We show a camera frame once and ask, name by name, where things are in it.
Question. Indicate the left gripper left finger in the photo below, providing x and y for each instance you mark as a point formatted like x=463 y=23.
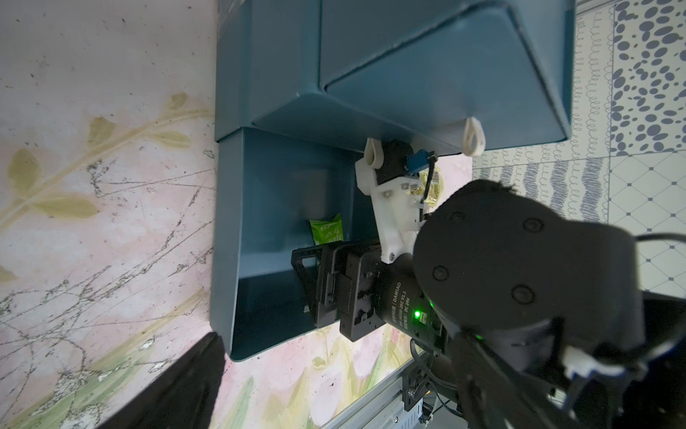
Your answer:
x=183 y=396

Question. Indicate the aluminium rail frame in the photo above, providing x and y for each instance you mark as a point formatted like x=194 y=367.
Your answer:
x=375 y=402

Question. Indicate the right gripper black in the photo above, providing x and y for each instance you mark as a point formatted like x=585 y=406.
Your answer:
x=339 y=281

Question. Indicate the teal bottom drawer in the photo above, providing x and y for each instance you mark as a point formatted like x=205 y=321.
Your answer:
x=269 y=189

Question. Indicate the teal drawer cabinet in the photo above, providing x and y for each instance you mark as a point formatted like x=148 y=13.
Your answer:
x=342 y=72

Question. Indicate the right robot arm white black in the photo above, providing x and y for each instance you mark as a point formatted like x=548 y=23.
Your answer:
x=518 y=317

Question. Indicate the green cookie packet one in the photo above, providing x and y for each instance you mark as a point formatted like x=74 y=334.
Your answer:
x=435 y=186

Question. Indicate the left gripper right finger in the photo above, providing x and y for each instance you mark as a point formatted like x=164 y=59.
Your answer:
x=484 y=382

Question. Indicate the bright green packet three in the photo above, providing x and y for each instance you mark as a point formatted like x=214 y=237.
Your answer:
x=327 y=231

